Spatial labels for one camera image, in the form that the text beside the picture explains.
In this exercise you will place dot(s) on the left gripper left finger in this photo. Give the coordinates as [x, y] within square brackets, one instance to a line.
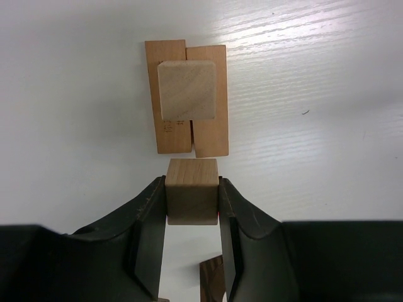
[116, 258]

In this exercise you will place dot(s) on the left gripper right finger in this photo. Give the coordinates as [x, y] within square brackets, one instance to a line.
[269, 260]

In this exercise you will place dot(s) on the light wood cube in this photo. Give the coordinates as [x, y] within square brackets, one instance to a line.
[192, 192]

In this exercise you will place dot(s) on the light wood plank block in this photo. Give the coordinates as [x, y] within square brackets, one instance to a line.
[211, 137]

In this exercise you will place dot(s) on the pale wood cube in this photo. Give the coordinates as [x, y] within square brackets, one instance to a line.
[187, 90]

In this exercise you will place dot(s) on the dark wood tall block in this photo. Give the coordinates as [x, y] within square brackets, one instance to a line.
[212, 282]

